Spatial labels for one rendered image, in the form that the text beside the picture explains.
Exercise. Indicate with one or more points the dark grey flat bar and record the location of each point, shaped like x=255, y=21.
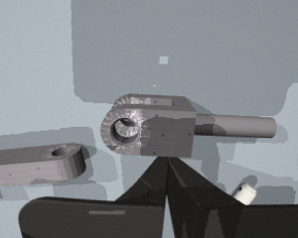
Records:
x=41, y=164

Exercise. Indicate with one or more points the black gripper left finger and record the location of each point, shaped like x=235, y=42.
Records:
x=61, y=217

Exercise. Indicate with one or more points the grey headed pin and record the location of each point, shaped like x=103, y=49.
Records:
x=246, y=193

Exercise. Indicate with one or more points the grey metal clevis fork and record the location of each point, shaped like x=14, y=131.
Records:
x=160, y=130

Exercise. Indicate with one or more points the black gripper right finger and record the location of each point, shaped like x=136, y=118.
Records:
x=199, y=209

